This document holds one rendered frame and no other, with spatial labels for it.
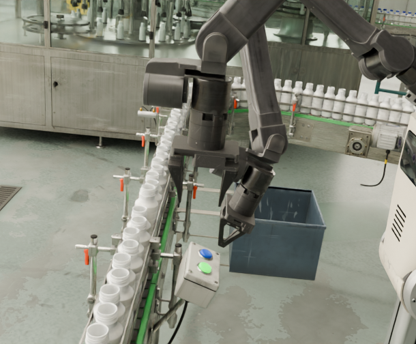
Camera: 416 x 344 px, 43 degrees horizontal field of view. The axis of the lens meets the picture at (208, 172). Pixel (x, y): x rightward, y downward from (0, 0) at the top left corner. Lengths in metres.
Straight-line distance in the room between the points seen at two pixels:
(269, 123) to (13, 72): 4.14
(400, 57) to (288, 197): 1.03
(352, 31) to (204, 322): 1.98
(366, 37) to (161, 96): 0.59
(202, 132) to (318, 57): 5.95
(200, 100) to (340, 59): 6.01
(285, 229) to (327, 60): 5.01
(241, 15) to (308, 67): 5.97
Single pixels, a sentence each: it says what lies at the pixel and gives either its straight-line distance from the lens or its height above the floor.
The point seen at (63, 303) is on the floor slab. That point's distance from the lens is 2.98.
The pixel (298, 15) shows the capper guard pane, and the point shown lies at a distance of 6.62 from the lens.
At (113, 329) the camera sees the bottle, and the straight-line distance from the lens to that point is 0.99.
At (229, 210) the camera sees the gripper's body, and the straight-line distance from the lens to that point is 1.09.
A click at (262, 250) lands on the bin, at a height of 0.83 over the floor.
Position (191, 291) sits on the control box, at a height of 1.08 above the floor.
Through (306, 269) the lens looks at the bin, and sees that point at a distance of 1.93.
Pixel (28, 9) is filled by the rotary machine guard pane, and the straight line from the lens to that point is 4.97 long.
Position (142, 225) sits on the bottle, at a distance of 1.27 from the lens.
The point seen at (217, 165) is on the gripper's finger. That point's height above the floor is 1.47.
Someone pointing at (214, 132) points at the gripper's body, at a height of 1.52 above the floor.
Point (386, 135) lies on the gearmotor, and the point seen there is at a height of 1.01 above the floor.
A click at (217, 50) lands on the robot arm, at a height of 1.64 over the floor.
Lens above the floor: 1.75
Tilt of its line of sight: 22 degrees down
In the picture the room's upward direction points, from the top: 6 degrees clockwise
